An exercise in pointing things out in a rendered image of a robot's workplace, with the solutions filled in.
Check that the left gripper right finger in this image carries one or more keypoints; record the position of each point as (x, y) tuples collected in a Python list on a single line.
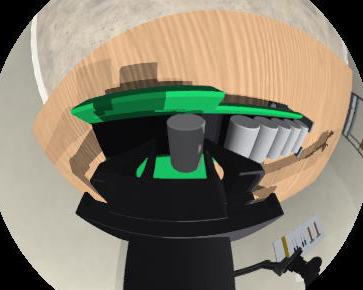
[(240, 174)]

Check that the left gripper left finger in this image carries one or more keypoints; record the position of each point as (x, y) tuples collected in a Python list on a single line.
[(127, 163)]

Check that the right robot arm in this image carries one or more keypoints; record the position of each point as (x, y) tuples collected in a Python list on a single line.
[(309, 270)]

